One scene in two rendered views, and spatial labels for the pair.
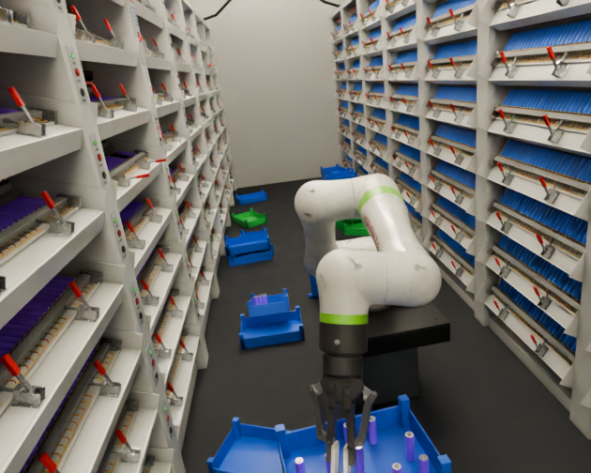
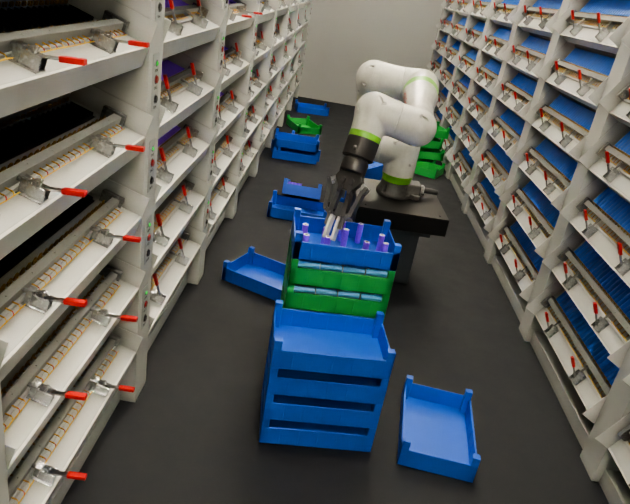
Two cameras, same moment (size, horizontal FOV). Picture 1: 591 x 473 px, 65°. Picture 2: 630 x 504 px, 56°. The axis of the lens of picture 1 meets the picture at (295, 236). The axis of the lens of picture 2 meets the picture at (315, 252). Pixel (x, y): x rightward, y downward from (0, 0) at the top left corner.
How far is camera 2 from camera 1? 89 cm
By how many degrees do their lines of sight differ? 5
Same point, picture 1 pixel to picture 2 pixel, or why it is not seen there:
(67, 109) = not seen: outside the picture
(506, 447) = (458, 327)
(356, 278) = (380, 109)
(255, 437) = (263, 267)
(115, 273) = (212, 77)
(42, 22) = not seen: outside the picture
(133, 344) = (205, 138)
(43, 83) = not seen: outside the picture
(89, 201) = (212, 15)
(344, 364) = (355, 162)
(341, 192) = (394, 74)
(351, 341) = (364, 148)
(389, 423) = (372, 238)
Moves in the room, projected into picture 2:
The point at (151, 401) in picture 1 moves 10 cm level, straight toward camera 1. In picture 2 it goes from (203, 188) to (206, 198)
